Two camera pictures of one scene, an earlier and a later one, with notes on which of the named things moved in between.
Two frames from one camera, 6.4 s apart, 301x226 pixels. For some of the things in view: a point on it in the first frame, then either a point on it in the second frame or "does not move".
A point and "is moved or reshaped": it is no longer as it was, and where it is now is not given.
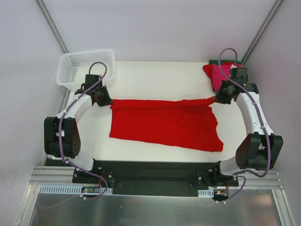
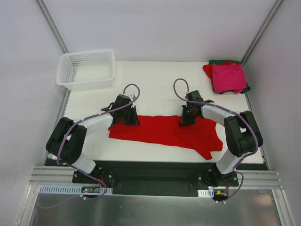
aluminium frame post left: [50, 22] does not move
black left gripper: [105, 99] → [130, 116]
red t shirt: [187, 124] is moved or reshaped
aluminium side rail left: [61, 111] does not move
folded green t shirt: [215, 61] does not move
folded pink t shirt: [217, 77] does not move
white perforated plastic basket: [73, 67] does not move
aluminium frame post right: [275, 7] does not move
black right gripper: [221, 97] → [186, 117]
